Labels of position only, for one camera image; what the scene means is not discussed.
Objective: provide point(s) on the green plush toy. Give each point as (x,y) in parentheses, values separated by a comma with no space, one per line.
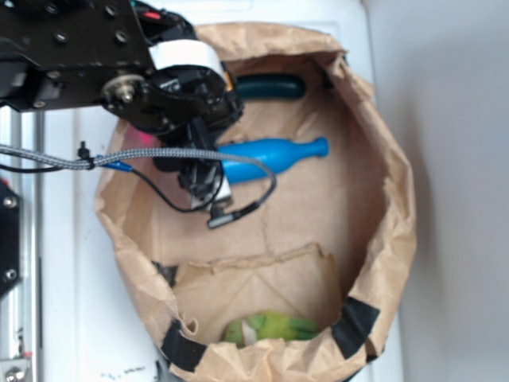
(269,325)

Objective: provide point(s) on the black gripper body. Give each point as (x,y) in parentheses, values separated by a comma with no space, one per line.
(188,81)

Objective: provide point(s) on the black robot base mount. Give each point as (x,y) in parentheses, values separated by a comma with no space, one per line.
(10,239)

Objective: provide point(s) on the black tape right rim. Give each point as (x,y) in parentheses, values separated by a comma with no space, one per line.
(352,329)

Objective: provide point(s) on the black tape on bag rim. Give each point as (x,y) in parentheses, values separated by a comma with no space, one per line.
(181,351)

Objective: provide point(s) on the blue plastic bottle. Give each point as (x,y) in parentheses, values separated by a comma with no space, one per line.
(276,153)

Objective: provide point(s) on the aluminium rail frame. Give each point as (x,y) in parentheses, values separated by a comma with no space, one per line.
(21,327)

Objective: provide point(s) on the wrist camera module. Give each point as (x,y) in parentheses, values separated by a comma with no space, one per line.
(203,183)

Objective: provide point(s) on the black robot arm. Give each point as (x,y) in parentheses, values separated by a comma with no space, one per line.
(145,65)

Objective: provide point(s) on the brown paper bag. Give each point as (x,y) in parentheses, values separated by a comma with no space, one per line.
(336,227)

